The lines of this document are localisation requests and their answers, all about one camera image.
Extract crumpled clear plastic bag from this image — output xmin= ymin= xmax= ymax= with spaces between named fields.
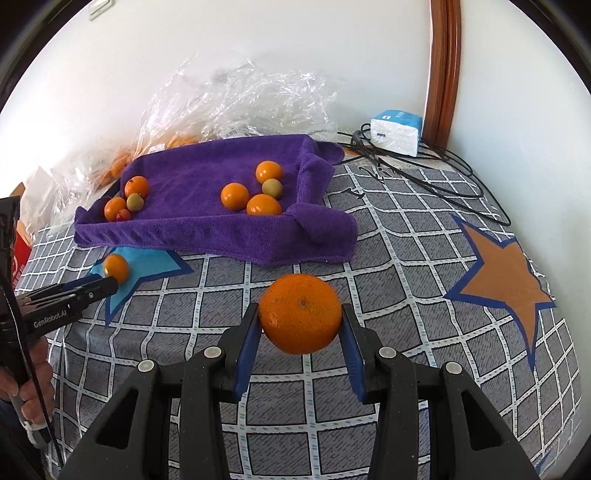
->
xmin=134 ymin=53 xmax=346 ymax=153

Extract clear plastic bag with oranges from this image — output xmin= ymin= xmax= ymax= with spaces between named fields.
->
xmin=51 ymin=131 xmax=201 ymax=197

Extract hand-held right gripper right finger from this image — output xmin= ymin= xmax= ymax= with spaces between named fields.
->
xmin=341 ymin=302 xmax=541 ymax=480

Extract brown wooden door frame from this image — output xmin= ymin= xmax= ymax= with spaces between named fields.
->
xmin=422 ymin=0 xmax=462 ymax=148

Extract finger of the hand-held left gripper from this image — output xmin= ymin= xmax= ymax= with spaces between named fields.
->
xmin=60 ymin=275 xmax=120 ymax=309

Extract person's left hand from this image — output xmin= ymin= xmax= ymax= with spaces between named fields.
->
xmin=0 ymin=336 xmax=55 ymax=418

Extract black cables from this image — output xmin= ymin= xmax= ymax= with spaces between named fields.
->
xmin=337 ymin=129 xmax=513 ymax=227

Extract red box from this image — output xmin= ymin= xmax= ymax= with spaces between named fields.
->
xmin=11 ymin=219 xmax=34 ymax=291

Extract orange with green stem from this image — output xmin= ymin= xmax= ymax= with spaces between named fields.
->
xmin=124 ymin=176 xmax=150 ymax=199

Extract white and blue tissue pack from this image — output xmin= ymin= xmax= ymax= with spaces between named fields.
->
xmin=370 ymin=109 xmax=424 ymax=157

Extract grey checked bedsheet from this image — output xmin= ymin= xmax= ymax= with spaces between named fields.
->
xmin=14 ymin=143 xmax=583 ymax=480

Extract large orange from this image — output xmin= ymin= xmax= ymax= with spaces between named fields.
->
xmin=259 ymin=273 xmax=343 ymax=355

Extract small orange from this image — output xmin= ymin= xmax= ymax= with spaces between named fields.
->
xmin=103 ymin=254 xmax=130 ymax=284
xmin=103 ymin=197 xmax=128 ymax=222
xmin=246 ymin=194 xmax=283 ymax=217
xmin=256 ymin=161 xmax=284 ymax=184
xmin=221 ymin=183 xmax=250 ymax=212

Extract white plastic bag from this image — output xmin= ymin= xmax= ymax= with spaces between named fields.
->
xmin=21 ymin=166 xmax=63 ymax=228

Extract purple towel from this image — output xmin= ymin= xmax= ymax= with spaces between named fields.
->
xmin=74 ymin=134 xmax=358 ymax=267

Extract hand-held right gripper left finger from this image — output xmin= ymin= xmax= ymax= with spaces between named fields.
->
xmin=58 ymin=302 xmax=264 ymax=480

